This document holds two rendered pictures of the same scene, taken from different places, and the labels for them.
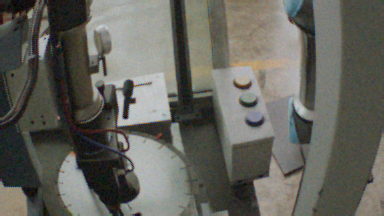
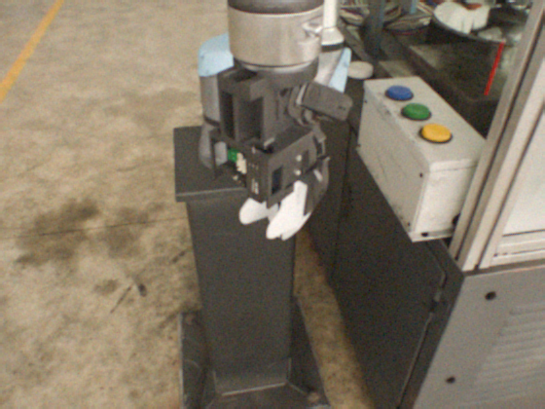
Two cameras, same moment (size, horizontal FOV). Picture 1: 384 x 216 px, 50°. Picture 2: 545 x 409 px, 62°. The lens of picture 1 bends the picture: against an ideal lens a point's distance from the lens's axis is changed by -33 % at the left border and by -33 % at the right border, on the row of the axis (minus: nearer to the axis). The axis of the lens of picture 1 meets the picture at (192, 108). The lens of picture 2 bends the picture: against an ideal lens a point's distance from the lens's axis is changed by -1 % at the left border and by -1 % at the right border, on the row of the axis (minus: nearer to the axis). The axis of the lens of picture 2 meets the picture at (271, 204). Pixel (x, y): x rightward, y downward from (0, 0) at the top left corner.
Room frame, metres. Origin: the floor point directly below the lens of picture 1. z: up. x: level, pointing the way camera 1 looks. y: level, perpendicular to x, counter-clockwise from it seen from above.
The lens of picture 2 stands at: (1.73, -0.43, 1.25)
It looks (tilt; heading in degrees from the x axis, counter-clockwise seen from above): 39 degrees down; 174
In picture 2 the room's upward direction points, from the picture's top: straight up
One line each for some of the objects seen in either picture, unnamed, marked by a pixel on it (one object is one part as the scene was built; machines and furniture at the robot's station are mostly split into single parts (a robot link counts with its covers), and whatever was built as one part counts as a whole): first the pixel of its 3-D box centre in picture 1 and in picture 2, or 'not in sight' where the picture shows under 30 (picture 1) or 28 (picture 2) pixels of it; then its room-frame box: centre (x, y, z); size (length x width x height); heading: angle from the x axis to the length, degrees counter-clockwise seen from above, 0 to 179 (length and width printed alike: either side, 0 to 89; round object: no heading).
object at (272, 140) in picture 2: not in sight; (270, 124); (1.37, -0.40, 1.05); 0.09 x 0.08 x 0.12; 134
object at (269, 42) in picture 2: not in sight; (278, 31); (1.37, -0.39, 1.13); 0.08 x 0.08 x 0.05
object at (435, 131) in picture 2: (242, 82); (435, 135); (1.16, -0.13, 0.90); 0.04 x 0.04 x 0.02
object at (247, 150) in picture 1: (243, 124); (415, 151); (1.08, -0.12, 0.82); 0.28 x 0.11 x 0.15; 5
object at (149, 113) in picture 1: (135, 123); not in sight; (1.12, 0.15, 0.82); 0.18 x 0.18 x 0.15; 5
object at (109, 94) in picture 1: (107, 129); not in sight; (0.71, 0.15, 1.17); 0.06 x 0.05 x 0.20; 176
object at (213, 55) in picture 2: not in sight; (235, 74); (0.94, -0.42, 0.91); 0.13 x 0.12 x 0.14; 77
